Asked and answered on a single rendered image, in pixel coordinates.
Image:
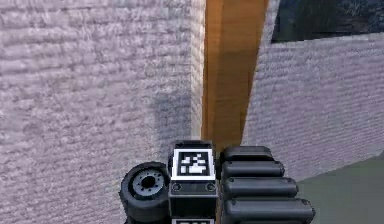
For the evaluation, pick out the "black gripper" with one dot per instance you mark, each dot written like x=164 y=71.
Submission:
x=146 y=190

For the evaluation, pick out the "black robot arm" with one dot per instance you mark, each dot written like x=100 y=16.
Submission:
x=260 y=186

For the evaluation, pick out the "dark window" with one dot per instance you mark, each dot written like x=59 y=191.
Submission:
x=330 y=16

